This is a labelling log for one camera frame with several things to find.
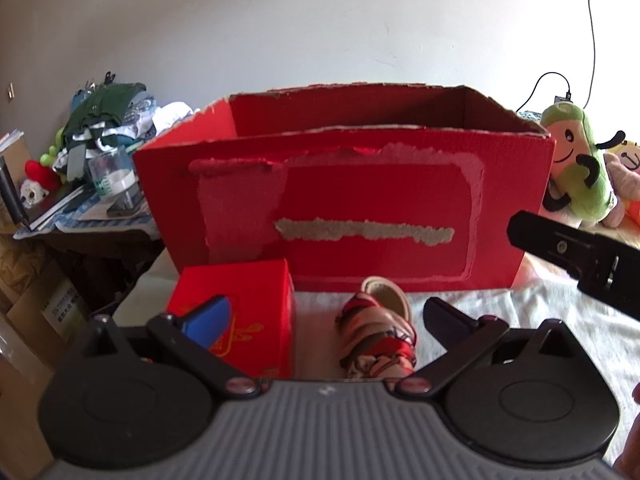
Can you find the pastel printed bed sheet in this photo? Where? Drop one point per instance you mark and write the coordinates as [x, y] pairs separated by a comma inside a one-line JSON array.
[[500, 305]]

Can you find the printed paper sheets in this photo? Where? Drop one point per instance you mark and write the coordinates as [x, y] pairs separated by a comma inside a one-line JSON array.
[[95, 215]]

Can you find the black flat device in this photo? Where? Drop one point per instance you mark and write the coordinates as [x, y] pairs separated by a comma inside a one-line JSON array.
[[10, 190]]

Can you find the person's right hand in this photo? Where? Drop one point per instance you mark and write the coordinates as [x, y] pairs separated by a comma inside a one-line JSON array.
[[632, 450]]

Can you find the small wall fixture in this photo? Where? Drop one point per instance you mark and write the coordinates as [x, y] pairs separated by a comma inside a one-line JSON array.
[[10, 91]]

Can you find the white round jar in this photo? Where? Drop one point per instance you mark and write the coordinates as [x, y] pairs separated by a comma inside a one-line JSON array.
[[117, 182]]

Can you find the red white plush toy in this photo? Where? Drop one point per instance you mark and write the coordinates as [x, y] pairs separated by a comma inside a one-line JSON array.
[[40, 172]]

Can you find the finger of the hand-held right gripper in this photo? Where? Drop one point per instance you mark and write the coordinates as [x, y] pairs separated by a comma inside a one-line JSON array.
[[550, 240]]

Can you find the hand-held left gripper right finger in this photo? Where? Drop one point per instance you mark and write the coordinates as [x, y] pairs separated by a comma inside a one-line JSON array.
[[442, 320]]

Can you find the pile of green clothes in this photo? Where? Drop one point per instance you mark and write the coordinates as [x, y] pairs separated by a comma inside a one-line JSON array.
[[105, 105]]

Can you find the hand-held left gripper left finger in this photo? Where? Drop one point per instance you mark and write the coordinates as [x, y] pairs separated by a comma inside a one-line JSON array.
[[210, 320]]

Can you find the black binder clip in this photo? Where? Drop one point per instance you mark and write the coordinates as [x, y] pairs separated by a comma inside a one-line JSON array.
[[108, 78]]

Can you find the small red gift box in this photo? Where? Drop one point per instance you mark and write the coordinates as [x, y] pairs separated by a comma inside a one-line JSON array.
[[260, 300]]

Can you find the white power strip with charger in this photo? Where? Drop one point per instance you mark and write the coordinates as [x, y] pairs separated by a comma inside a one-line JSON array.
[[562, 97]]

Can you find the green bead toy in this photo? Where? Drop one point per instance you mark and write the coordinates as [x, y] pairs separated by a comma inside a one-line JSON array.
[[47, 157]]

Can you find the green plush toy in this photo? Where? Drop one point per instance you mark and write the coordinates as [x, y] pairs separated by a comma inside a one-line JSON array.
[[575, 160]]

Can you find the cardboard box with label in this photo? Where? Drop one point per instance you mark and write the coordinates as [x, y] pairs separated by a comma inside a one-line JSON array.
[[60, 305]]

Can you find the plain cardboard box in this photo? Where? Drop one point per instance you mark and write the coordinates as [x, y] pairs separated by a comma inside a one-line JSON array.
[[20, 400]]

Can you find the large red cardboard box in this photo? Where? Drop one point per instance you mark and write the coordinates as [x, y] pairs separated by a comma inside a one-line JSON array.
[[350, 185]]

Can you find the clear plastic cup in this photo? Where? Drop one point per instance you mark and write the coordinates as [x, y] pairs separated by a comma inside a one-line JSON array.
[[107, 160]]

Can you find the yellow plush toy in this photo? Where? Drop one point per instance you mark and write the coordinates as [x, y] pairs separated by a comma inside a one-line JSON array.
[[632, 157]]

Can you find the blue checkered cloth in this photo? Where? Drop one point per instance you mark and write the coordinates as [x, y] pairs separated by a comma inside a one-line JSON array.
[[65, 220]]

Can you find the mauve plush toy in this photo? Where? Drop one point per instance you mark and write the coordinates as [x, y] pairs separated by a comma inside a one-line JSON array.
[[622, 180]]

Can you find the black smartphone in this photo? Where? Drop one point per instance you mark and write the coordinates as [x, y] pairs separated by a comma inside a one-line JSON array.
[[125, 207]]

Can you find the stack of books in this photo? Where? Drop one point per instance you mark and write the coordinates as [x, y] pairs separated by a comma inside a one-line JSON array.
[[10, 141]]

